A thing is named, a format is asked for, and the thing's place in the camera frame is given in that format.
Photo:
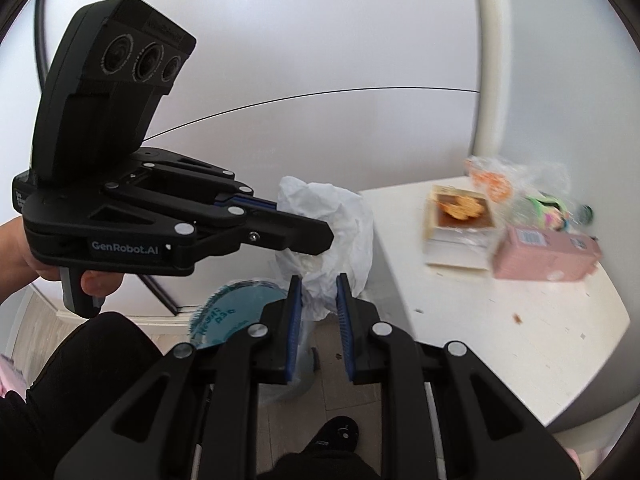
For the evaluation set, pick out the pink carton box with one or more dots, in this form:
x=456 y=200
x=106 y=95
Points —
x=545 y=255

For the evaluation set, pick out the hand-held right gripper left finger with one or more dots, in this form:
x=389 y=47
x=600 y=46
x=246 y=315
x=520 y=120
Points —
x=295 y=332

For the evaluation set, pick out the person's left hand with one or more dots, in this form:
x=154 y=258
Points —
x=17 y=260

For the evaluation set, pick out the clear wrapper with orange print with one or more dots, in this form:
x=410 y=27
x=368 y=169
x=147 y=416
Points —
x=492 y=180

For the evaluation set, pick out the pink cloth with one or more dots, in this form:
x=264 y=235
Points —
x=7 y=375

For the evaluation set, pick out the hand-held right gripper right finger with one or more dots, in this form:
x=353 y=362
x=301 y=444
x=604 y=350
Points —
x=345 y=332

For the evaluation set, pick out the cardboard box with food scraps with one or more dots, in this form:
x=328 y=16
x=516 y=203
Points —
x=460 y=212

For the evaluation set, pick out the white plastic bag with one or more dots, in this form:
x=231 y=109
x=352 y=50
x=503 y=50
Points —
x=330 y=210

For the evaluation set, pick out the black shoe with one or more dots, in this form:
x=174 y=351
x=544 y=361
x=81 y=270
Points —
x=335 y=435

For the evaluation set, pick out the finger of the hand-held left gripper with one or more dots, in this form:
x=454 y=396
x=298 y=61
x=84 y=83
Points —
x=280 y=232
x=210 y=180

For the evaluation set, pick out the teal printed plastic bag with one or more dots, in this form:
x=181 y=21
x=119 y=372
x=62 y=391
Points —
x=230 y=310

